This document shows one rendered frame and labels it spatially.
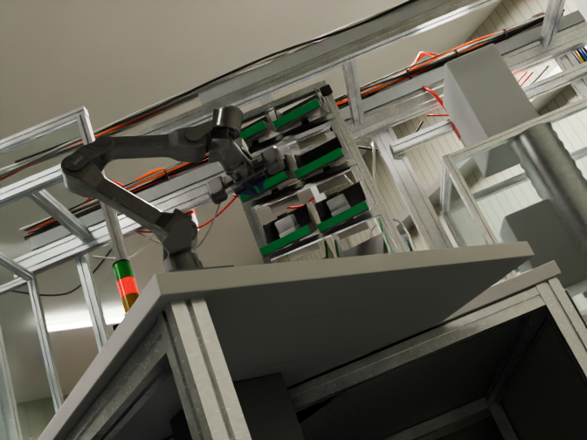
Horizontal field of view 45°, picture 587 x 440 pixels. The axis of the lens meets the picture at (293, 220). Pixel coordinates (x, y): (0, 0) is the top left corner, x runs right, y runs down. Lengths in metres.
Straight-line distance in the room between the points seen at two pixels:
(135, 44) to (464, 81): 2.29
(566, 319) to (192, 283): 0.86
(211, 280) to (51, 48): 3.56
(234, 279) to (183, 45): 3.74
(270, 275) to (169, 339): 0.15
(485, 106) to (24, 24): 2.53
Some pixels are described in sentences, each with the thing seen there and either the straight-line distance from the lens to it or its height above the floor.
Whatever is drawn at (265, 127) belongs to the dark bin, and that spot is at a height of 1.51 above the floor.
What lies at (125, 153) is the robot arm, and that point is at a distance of 1.56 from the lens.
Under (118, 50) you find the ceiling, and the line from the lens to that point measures 4.45.
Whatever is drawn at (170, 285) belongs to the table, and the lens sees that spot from 0.84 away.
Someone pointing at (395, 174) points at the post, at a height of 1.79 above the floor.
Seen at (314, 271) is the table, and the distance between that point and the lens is 0.95.
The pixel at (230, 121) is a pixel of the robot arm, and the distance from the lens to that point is 1.59.
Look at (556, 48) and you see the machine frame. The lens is 3.36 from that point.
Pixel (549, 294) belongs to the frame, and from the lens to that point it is 1.50.
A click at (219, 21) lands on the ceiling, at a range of 4.49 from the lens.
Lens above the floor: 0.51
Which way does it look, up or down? 25 degrees up
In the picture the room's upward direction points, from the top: 23 degrees counter-clockwise
